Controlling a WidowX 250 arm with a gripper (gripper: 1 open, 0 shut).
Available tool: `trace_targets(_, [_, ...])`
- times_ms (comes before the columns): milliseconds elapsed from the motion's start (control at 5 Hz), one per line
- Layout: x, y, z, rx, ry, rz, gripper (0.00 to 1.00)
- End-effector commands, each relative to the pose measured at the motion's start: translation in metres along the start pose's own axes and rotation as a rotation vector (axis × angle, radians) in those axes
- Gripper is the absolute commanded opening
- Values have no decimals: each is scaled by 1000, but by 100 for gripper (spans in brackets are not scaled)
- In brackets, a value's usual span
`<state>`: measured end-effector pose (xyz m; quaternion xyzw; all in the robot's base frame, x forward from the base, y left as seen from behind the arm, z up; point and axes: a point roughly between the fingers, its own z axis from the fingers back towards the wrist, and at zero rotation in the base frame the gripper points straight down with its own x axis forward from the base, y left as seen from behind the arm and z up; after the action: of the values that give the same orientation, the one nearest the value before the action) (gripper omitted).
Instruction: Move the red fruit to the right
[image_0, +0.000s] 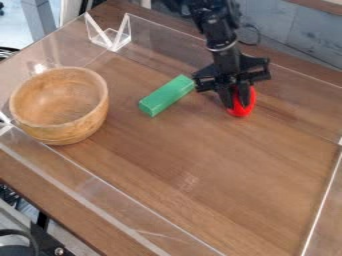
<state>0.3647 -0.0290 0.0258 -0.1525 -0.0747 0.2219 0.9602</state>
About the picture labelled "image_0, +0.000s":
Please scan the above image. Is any black table clamp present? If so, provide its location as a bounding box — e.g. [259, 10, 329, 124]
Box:
[29, 213, 76, 256]

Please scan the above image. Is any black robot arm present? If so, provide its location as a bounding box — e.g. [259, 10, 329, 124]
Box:
[187, 0, 271, 112]

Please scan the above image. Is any black cable loop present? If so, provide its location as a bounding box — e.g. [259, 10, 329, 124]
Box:
[0, 228, 41, 256]

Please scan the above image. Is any green rectangular block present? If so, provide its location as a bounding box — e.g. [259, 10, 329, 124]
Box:
[138, 74, 194, 117]

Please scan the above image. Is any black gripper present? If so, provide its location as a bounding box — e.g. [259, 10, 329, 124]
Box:
[192, 49, 271, 109]

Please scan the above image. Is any clear acrylic corner bracket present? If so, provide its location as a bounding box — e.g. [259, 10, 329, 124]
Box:
[84, 13, 131, 52]

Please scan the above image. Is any red fruit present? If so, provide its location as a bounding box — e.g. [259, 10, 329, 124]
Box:
[227, 88, 256, 117]

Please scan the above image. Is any wooden bowl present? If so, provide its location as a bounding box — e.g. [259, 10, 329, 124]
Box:
[9, 67, 110, 145]

